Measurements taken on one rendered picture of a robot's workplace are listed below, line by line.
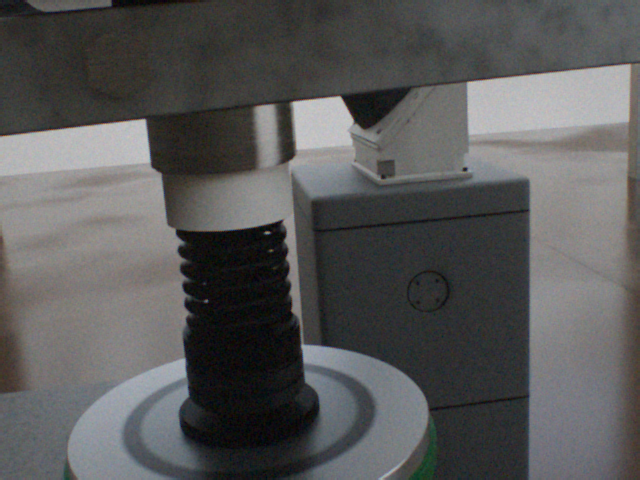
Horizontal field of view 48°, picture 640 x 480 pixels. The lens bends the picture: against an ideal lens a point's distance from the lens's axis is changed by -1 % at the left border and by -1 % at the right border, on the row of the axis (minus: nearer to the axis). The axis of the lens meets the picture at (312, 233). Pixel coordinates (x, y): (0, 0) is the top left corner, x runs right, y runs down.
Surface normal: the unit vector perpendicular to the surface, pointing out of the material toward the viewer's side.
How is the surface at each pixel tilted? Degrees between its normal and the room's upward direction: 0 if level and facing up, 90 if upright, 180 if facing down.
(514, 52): 90
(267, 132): 90
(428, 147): 90
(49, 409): 0
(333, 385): 0
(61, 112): 90
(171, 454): 0
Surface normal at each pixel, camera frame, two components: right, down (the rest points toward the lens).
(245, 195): 0.34, 0.20
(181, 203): -0.59, 0.23
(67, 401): -0.07, -0.97
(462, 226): 0.13, 0.22
